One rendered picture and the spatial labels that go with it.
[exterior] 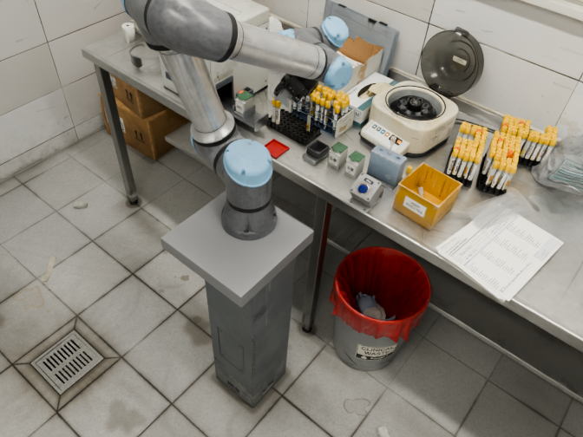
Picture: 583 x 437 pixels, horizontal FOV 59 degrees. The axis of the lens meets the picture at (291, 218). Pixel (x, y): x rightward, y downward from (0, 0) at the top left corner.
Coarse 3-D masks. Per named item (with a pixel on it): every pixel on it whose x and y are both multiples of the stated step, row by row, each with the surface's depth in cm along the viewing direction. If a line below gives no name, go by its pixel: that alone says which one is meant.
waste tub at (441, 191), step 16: (416, 176) 153; (432, 176) 152; (448, 176) 148; (400, 192) 146; (416, 192) 156; (432, 192) 155; (448, 192) 151; (400, 208) 150; (416, 208) 145; (432, 208) 141; (448, 208) 149; (432, 224) 145
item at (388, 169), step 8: (376, 152) 154; (384, 152) 154; (392, 152) 154; (376, 160) 156; (384, 160) 154; (392, 160) 152; (400, 160) 152; (368, 168) 160; (376, 168) 157; (384, 168) 155; (392, 168) 153; (400, 168) 152; (376, 176) 159; (384, 176) 157; (392, 176) 155; (400, 176) 157; (384, 184) 158; (392, 184) 157
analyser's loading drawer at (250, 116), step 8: (224, 96) 180; (224, 104) 177; (232, 104) 177; (232, 112) 174; (248, 112) 171; (256, 112) 175; (240, 120) 172; (248, 120) 171; (256, 120) 168; (264, 120) 171; (256, 128) 170
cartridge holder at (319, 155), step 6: (312, 144) 165; (318, 144) 167; (324, 144) 165; (306, 150) 165; (312, 150) 163; (318, 150) 167; (324, 150) 164; (306, 156) 164; (312, 156) 164; (318, 156) 163; (324, 156) 165; (312, 162) 163
